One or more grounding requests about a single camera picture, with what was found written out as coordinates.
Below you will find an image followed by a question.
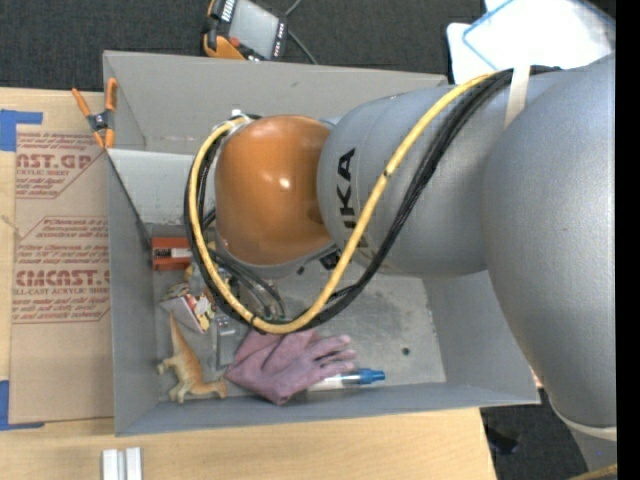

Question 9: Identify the pink glove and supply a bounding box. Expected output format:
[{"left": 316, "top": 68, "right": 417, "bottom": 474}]
[{"left": 223, "top": 329, "right": 359, "bottom": 407}]

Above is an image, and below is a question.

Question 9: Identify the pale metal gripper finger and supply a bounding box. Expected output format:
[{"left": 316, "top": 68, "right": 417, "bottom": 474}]
[{"left": 215, "top": 315, "right": 239, "bottom": 370}]

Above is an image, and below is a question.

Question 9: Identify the red-orange small box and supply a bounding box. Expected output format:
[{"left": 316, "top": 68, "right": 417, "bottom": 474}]
[{"left": 150, "top": 236, "right": 194, "bottom": 272}]

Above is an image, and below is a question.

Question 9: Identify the brown cardboard board, red print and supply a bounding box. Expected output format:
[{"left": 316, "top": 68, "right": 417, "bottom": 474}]
[{"left": 0, "top": 86, "right": 117, "bottom": 432}]

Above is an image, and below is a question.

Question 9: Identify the orange toy dinosaur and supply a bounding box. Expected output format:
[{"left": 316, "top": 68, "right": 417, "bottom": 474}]
[{"left": 155, "top": 311, "right": 229, "bottom": 405}]

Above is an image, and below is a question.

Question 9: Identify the colourful printed packet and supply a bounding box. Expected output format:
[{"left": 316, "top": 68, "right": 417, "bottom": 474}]
[{"left": 159, "top": 291, "right": 218, "bottom": 335}]

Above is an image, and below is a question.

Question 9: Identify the clear tube with blue cap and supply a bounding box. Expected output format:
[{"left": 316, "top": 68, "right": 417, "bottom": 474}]
[{"left": 306, "top": 367, "right": 387, "bottom": 394}]

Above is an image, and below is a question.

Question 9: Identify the grey metal bin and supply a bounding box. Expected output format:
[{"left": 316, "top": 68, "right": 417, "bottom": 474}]
[{"left": 102, "top": 50, "right": 543, "bottom": 438}]

